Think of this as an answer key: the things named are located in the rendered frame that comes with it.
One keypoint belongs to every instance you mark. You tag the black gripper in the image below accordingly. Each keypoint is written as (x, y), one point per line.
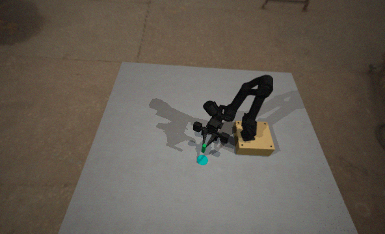
(197, 126)

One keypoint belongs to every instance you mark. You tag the cyan circle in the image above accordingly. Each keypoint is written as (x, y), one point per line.
(202, 159)

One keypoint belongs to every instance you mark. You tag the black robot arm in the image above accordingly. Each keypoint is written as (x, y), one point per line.
(265, 88)

